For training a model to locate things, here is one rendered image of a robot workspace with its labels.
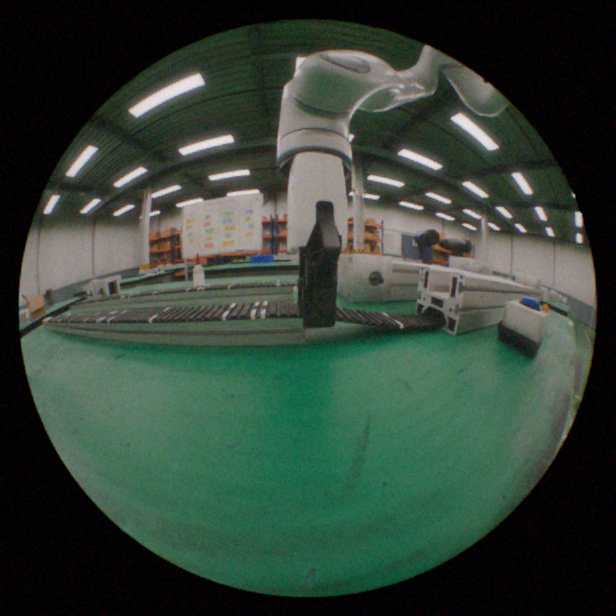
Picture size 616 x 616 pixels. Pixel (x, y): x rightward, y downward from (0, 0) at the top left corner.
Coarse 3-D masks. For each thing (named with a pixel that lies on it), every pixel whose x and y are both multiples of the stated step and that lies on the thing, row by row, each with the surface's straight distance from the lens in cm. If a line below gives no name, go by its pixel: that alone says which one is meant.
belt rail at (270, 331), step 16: (240, 320) 20; (256, 320) 19; (272, 320) 19; (288, 320) 19; (96, 336) 39; (112, 336) 34; (128, 336) 30; (144, 336) 27; (160, 336) 25; (176, 336) 24; (192, 336) 22; (208, 336) 21; (224, 336) 21; (240, 336) 20; (256, 336) 20; (272, 336) 20; (288, 336) 20; (304, 336) 20
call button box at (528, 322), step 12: (504, 312) 33; (516, 312) 32; (528, 312) 31; (540, 312) 33; (504, 324) 33; (516, 324) 32; (528, 324) 31; (540, 324) 31; (504, 336) 33; (516, 336) 32; (528, 336) 31; (540, 336) 32; (516, 348) 32; (528, 348) 32
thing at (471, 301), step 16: (432, 272) 32; (448, 272) 35; (464, 272) 40; (432, 288) 32; (448, 288) 36; (464, 288) 29; (480, 288) 34; (496, 288) 40; (512, 288) 48; (528, 288) 67; (416, 304) 34; (432, 304) 31; (448, 304) 29; (464, 304) 28; (480, 304) 32; (496, 304) 39; (448, 320) 29; (464, 320) 29; (480, 320) 34; (496, 320) 41
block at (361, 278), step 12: (348, 264) 39; (360, 264) 37; (372, 264) 38; (384, 264) 40; (348, 276) 39; (360, 276) 37; (372, 276) 39; (384, 276) 40; (348, 288) 39; (360, 288) 38; (372, 288) 39; (384, 288) 40; (360, 300) 38; (372, 300) 39; (384, 300) 41
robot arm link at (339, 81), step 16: (304, 64) 21; (320, 64) 20; (336, 64) 20; (352, 64) 21; (368, 64) 23; (384, 64) 26; (304, 80) 20; (320, 80) 19; (336, 80) 19; (352, 80) 20; (368, 80) 21; (384, 80) 23; (400, 80) 28; (304, 96) 21; (320, 96) 20; (336, 96) 20; (352, 96) 21; (368, 96) 35; (384, 96) 33; (400, 96) 40; (336, 112) 22
